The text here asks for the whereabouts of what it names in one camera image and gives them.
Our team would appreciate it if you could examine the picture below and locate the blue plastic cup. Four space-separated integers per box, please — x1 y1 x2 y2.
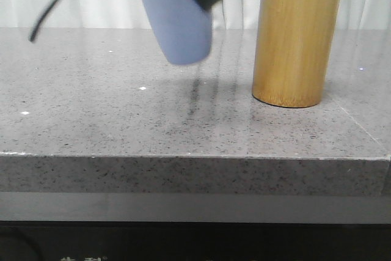
142 0 212 65

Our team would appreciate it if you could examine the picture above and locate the bamboo cylindrical holder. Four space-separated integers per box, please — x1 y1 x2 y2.
252 0 340 108

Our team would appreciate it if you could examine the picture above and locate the black cable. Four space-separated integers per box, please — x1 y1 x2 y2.
29 0 82 43

